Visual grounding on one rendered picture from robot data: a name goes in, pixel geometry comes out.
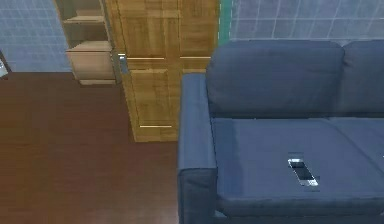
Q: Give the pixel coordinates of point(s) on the wooden room door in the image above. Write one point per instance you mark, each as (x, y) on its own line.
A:
(156, 73)

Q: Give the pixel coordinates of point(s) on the dark blue sofa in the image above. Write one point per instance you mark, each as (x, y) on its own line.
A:
(266, 140)

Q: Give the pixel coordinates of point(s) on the light wooden shelf unit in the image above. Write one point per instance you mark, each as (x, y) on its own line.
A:
(88, 43)

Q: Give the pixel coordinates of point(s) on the black silver telephone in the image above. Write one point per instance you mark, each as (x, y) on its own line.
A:
(302, 172)

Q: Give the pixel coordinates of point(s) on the dark object with pale edge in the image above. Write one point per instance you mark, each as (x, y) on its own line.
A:
(2, 66)

